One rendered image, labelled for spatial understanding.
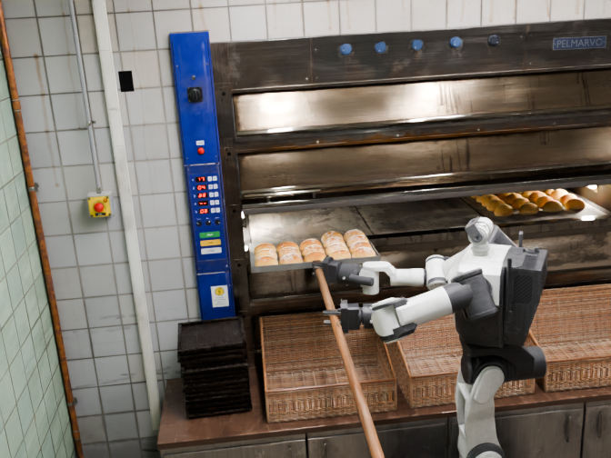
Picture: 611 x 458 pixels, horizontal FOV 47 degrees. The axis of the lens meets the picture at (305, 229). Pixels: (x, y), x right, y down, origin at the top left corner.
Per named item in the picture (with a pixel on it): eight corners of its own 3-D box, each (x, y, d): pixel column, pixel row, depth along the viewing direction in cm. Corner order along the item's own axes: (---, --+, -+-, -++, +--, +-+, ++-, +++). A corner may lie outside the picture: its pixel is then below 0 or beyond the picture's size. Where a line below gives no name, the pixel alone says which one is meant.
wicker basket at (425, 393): (382, 355, 340) (381, 303, 332) (493, 343, 346) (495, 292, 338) (409, 410, 294) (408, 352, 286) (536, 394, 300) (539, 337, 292)
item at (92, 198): (92, 214, 306) (88, 192, 303) (115, 212, 307) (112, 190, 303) (89, 219, 299) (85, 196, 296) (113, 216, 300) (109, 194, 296)
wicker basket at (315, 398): (262, 367, 336) (257, 315, 328) (377, 356, 340) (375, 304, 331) (265, 424, 290) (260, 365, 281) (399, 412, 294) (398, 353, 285)
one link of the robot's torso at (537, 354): (533, 367, 258) (535, 323, 252) (547, 384, 246) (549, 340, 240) (458, 374, 256) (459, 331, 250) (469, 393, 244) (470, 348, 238)
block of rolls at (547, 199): (457, 187, 400) (457, 178, 399) (537, 181, 404) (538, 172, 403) (496, 218, 343) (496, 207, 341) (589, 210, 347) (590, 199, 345)
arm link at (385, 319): (387, 337, 235) (373, 344, 217) (376, 308, 236) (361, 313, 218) (416, 327, 231) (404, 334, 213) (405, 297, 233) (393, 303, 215)
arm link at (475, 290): (451, 323, 220) (492, 308, 221) (457, 321, 211) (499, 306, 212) (438, 288, 222) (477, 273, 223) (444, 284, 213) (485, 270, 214)
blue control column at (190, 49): (220, 315, 533) (191, 23, 466) (241, 313, 534) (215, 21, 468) (218, 477, 350) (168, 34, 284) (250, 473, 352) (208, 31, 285)
